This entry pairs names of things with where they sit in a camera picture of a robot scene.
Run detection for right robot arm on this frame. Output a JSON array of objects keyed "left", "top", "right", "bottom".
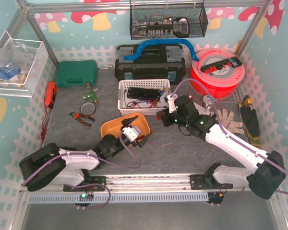
[{"left": 157, "top": 94, "right": 286, "bottom": 199}]

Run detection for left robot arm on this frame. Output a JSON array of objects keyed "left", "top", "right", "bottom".
[{"left": 19, "top": 113, "right": 150, "bottom": 192}]

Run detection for orange plastic tray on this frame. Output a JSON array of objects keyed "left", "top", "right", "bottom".
[{"left": 100, "top": 113, "right": 151, "bottom": 138}]

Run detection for white peg board base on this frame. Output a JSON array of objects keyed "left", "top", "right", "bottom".
[{"left": 193, "top": 102, "right": 212, "bottom": 115}]

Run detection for white perforated plastic basket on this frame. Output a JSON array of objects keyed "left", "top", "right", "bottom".
[{"left": 118, "top": 79, "right": 170, "bottom": 115}]

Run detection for black perforated metal plate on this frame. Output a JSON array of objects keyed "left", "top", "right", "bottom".
[{"left": 127, "top": 87, "right": 161, "bottom": 101}]

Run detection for white work glove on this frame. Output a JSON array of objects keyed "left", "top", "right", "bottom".
[{"left": 216, "top": 109, "right": 244, "bottom": 135}]

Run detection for red filament spool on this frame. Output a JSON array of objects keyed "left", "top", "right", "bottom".
[{"left": 190, "top": 48, "right": 245, "bottom": 99}]

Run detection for black plastic toolbox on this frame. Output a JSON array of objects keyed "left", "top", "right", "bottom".
[{"left": 114, "top": 45, "right": 186, "bottom": 85}]

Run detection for black yellow work glove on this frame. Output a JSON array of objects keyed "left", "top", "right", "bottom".
[{"left": 240, "top": 105, "right": 263, "bottom": 149}]

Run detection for black connector strip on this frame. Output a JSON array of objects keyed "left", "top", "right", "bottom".
[{"left": 200, "top": 57, "right": 242, "bottom": 73}]

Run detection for green plastic tool case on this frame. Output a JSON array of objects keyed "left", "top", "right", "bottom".
[{"left": 54, "top": 60, "right": 97, "bottom": 88}]

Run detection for orange multimeter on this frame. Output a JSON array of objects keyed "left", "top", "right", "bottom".
[{"left": 44, "top": 81, "right": 58, "bottom": 109}]

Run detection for clear acrylic box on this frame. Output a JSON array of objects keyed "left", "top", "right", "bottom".
[{"left": 0, "top": 32, "right": 48, "bottom": 98}]

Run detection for blue white glove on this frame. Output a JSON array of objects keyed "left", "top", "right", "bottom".
[{"left": 0, "top": 63, "right": 21, "bottom": 81}]

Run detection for red black probe wires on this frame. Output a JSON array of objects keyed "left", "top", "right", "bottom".
[{"left": 123, "top": 87, "right": 165, "bottom": 110}]

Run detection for solder wire spool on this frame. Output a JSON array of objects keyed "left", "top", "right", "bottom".
[{"left": 201, "top": 95, "right": 215, "bottom": 109}]

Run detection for orange handled pliers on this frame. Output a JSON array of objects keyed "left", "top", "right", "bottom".
[{"left": 70, "top": 112, "right": 95, "bottom": 127}]

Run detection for yellow handled tool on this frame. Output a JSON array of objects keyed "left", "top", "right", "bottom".
[{"left": 238, "top": 95, "right": 252, "bottom": 107}]

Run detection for blue corrugated hose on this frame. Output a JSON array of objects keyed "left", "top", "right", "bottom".
[{"left": 123, "top": 39, "right": 200, "bottom": 62}]

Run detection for aluminium rail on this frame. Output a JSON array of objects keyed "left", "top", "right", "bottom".
[{"left": 22, "top": 173, "right": 248, "bottom": 197}]

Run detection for black wire mesh basket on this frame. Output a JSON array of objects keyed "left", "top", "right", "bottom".
[{"left": 130, "top": 3, "right": 208, "bottom": 40}]

